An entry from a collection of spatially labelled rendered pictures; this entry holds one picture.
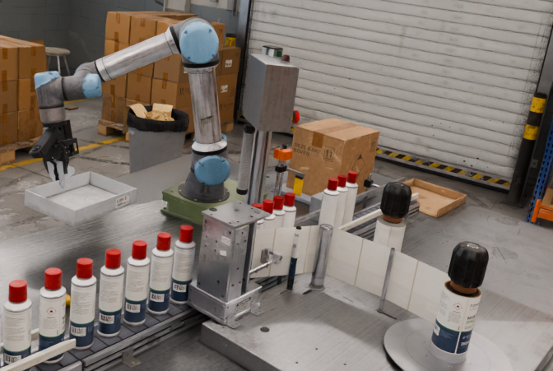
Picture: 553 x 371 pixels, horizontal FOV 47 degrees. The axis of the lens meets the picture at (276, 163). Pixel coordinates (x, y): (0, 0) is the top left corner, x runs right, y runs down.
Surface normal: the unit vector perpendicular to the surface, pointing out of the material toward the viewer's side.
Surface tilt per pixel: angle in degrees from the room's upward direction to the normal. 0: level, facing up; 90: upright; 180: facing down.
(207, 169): 101
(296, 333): 0
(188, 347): 0
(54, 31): 90
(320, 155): 90
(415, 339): 0
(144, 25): 89
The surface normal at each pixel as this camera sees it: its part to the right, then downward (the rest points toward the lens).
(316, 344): 0.13, -0.95
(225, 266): -0.61, 0.16
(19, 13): 0.88, 0.25
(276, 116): 0.30, 0.32
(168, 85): -0.41, 0.18
